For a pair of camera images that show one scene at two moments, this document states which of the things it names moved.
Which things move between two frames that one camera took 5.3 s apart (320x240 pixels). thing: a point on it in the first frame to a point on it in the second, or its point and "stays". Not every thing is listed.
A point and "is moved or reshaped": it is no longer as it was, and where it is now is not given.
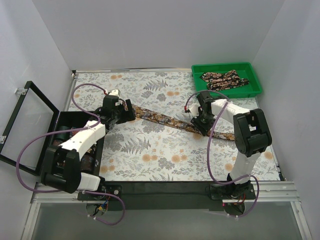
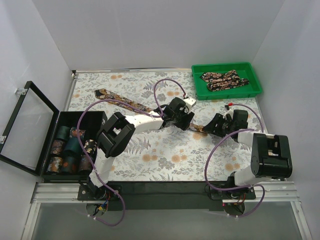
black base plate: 157,196 stays
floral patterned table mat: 148,148 stays
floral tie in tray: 216,81 stays
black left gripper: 127,111 to 185,120
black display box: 35,125 stays
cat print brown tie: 170,122 is moved or reshaped
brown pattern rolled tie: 87,163 stays
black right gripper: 200,122 to 219,124
